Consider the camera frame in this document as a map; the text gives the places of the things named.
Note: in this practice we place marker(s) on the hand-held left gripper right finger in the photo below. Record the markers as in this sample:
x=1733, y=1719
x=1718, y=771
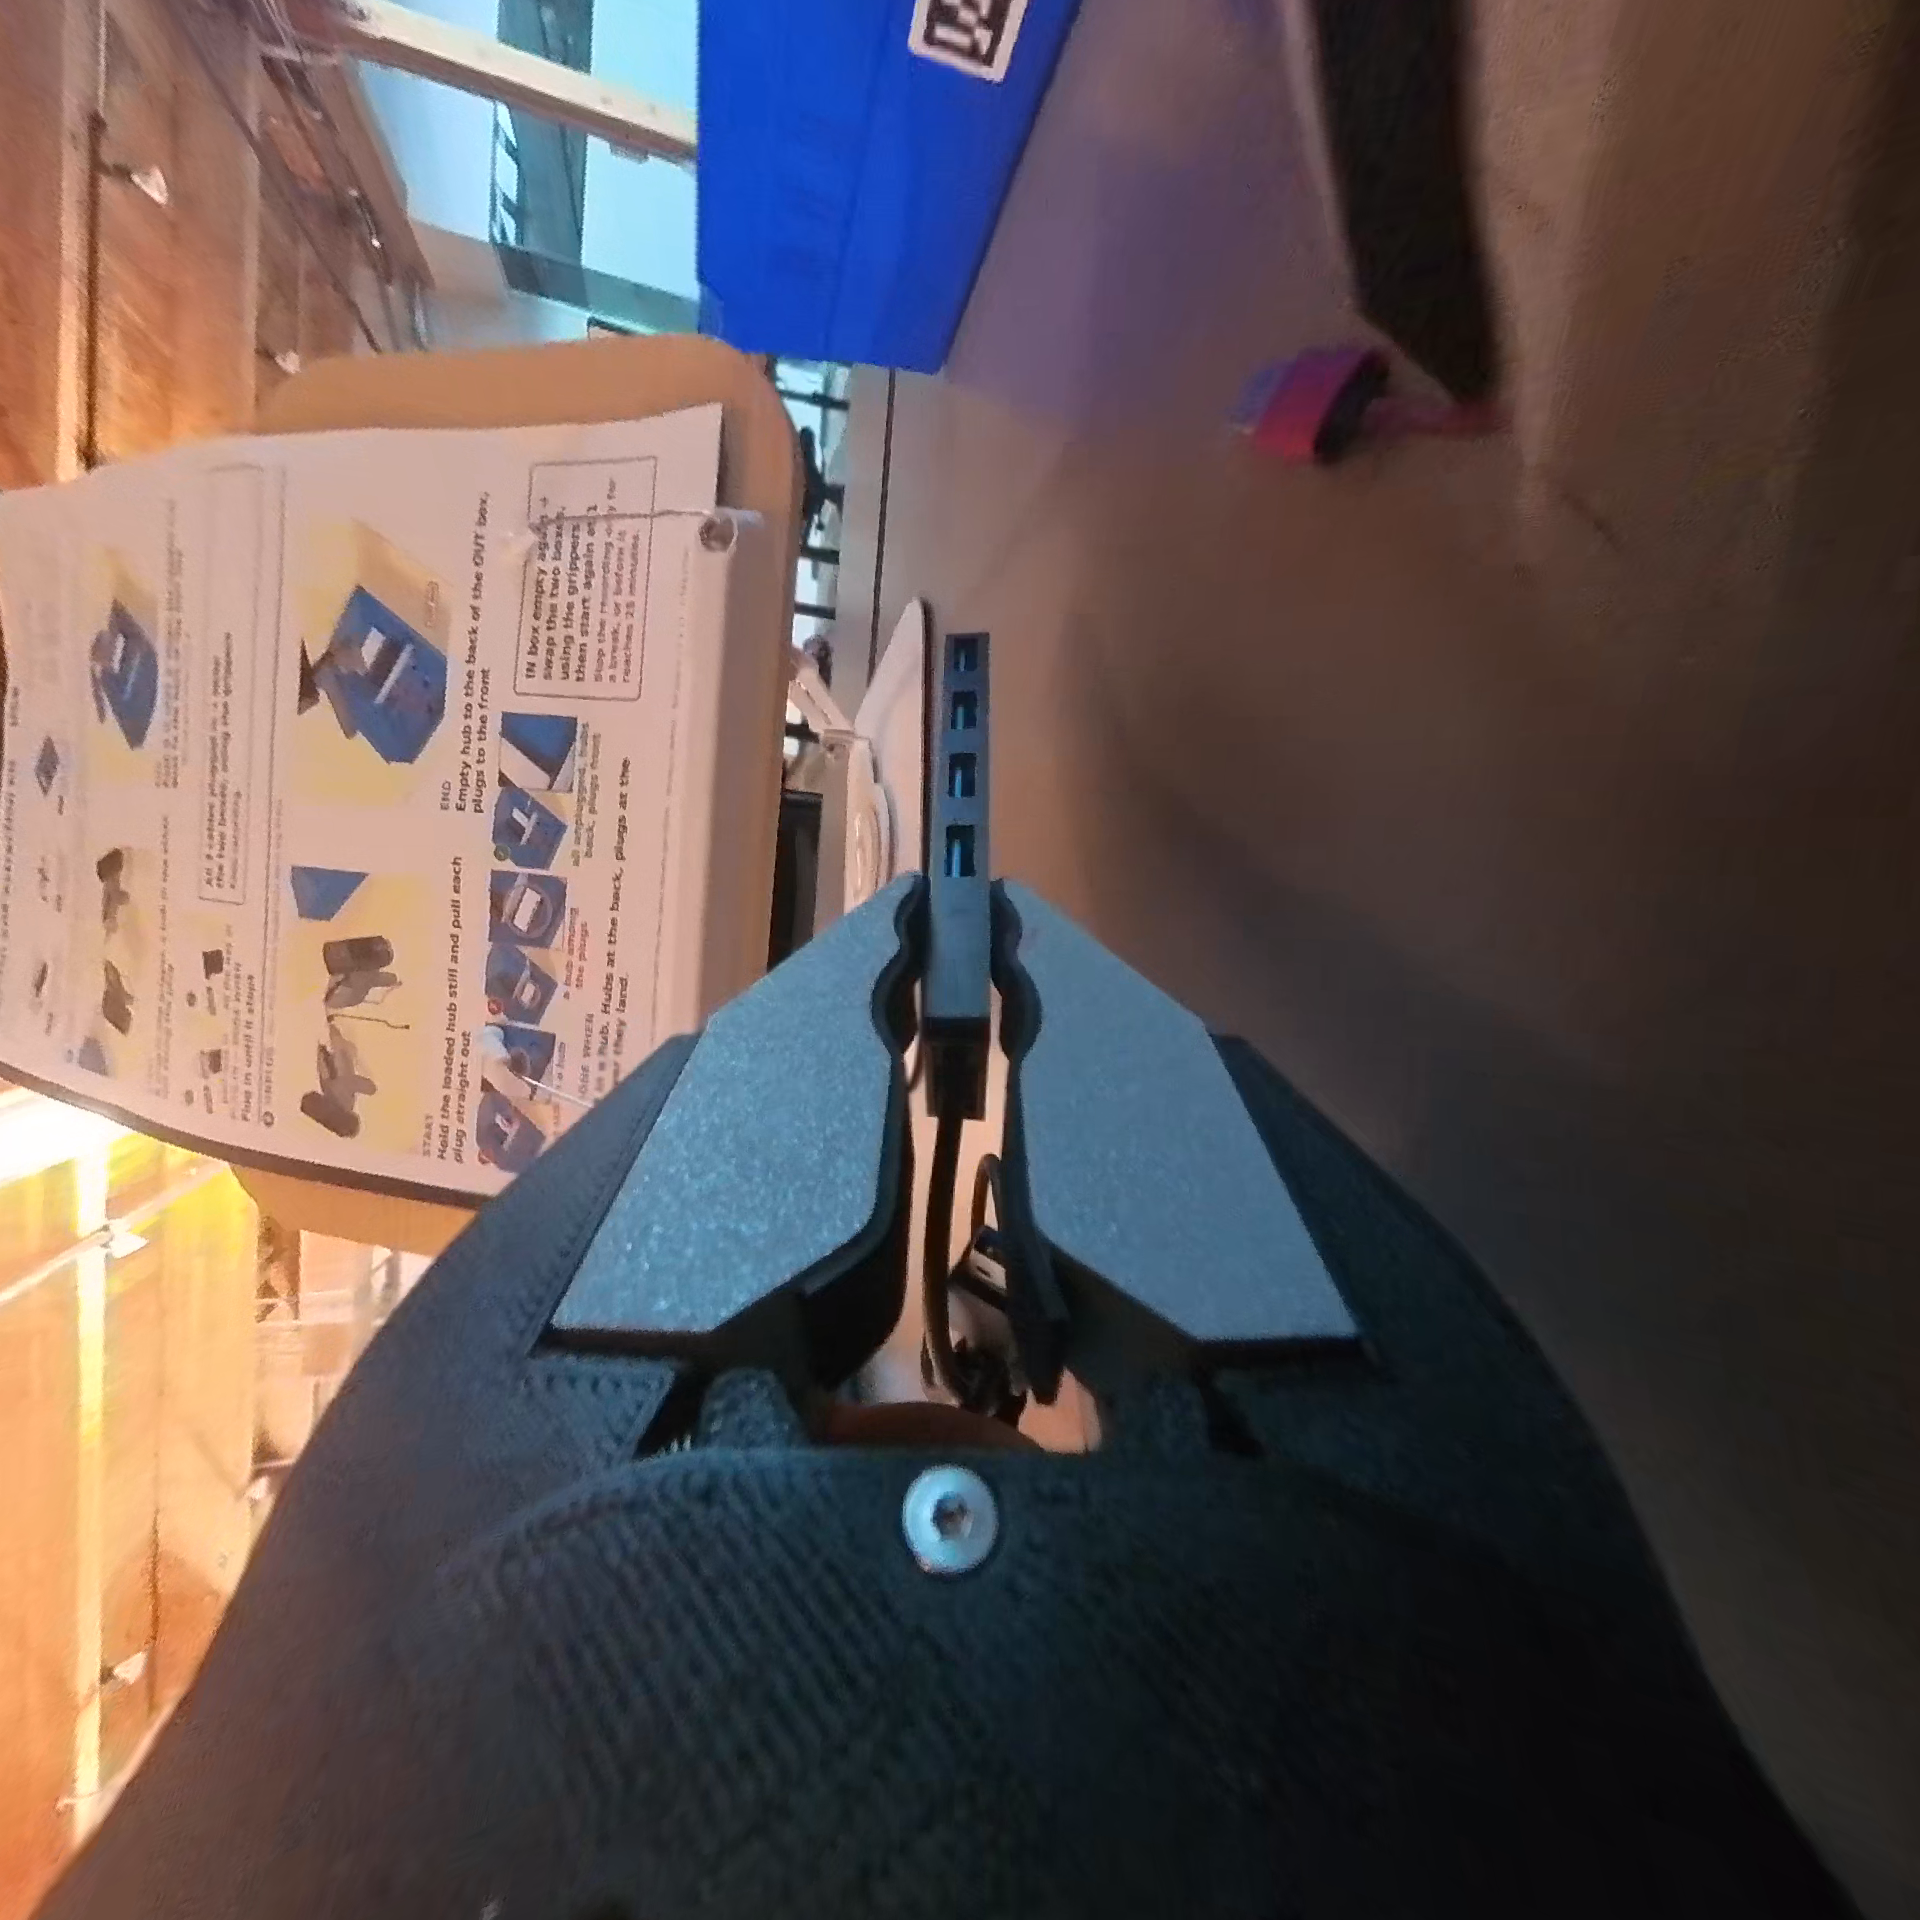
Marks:
x=1155, y=1185

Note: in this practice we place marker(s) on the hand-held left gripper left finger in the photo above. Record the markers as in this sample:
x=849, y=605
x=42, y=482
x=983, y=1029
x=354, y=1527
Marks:
x=751, y=1171

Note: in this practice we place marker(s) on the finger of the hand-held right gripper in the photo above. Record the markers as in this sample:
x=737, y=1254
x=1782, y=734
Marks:
x=1411, y=182

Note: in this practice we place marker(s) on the black usb hub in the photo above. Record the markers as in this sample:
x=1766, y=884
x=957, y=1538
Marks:
x=957, y=961

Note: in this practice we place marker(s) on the blue plastic bin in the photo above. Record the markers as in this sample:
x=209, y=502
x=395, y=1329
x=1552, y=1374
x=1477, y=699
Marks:
x=856, y=182

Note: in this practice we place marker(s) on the printed instruction sheet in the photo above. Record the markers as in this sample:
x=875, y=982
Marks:
x=375, y=751

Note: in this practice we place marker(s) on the instruction sheet on wooden stand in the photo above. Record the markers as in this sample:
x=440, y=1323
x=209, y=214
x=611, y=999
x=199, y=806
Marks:
x=762, y=451

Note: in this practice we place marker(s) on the pale wooden post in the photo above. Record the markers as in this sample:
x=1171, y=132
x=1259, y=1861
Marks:
x=569, y=106

